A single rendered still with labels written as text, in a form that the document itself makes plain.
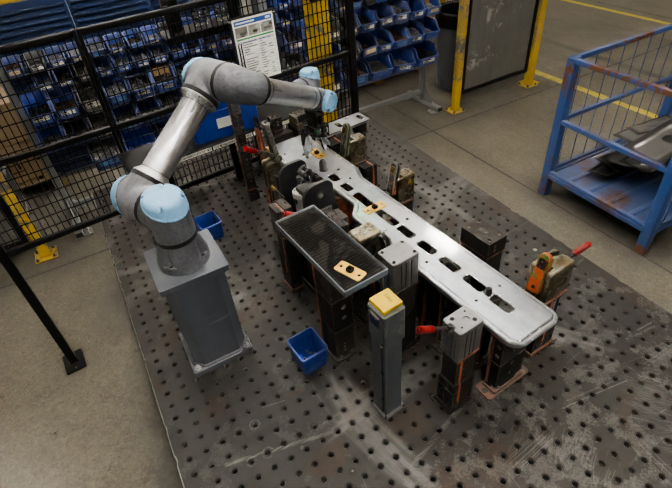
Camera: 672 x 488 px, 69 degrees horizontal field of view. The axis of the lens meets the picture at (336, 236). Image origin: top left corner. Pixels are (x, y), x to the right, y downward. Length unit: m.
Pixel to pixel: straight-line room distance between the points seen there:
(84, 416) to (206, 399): 1.16
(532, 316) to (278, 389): 0.79
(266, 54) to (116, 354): 1.73
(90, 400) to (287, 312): 1.29
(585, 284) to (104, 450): 2.13
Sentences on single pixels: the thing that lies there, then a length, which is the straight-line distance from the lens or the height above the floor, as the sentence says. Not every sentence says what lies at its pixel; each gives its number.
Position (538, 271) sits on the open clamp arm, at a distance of 1.49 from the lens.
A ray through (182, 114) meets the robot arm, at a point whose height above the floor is 1.44.
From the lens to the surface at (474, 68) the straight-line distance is 4.73.
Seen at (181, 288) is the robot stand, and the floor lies 1.08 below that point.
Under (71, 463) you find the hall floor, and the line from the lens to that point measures 2.64.
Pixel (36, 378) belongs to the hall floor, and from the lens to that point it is 3.04.
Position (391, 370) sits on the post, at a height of 0.91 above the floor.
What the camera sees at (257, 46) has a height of 1.31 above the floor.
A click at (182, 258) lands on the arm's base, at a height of 1.15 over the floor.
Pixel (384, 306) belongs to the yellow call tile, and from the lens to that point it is 1.19.
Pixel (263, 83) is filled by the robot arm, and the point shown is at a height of 1.49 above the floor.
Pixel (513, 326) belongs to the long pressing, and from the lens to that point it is 1.40.
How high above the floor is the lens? 2.04
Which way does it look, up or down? 39 degrees down
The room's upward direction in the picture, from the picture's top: 6 degrees counter-clockwise
